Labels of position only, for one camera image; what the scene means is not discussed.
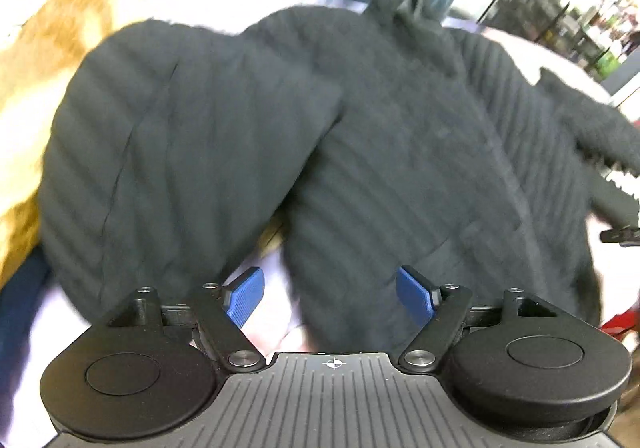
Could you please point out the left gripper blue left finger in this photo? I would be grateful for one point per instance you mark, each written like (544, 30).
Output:
(220, 311)

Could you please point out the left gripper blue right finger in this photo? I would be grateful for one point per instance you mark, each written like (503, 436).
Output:
(439, 311)

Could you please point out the dark quilted puffer jacket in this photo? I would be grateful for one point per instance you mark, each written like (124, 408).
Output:
(320, 162)

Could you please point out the red object at edge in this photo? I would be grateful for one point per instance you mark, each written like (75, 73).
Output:
(622, 324)

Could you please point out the dark navy cloth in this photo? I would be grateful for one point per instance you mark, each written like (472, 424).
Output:
(20, 300)

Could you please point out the yellow brown fuzzy blanket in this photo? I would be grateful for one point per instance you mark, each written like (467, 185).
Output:
(35, 72)

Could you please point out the black wire storage rack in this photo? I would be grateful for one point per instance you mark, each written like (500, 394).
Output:
(553, 24)

